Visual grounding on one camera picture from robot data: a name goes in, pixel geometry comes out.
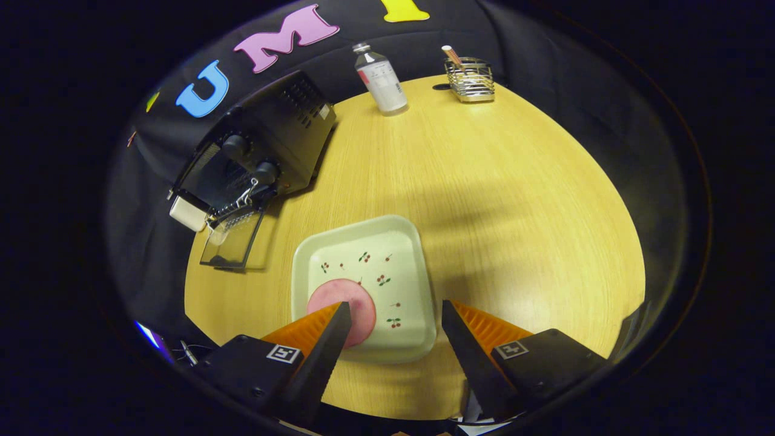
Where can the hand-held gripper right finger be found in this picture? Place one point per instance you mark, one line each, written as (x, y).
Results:
(472, 363)

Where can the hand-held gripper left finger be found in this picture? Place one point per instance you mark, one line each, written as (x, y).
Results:
(321, 369)

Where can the pink round ham slice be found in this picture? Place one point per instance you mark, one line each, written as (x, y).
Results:
(363, 315)

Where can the white cherry print plate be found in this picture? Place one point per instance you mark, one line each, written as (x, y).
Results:
(387, 254)

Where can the black toaster oven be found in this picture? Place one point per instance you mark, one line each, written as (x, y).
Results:
(290, 121)

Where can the clear plastic bottle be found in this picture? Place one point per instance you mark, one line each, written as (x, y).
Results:
(384, 82)

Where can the pink white stick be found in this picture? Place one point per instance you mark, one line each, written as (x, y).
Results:
(451, 55)

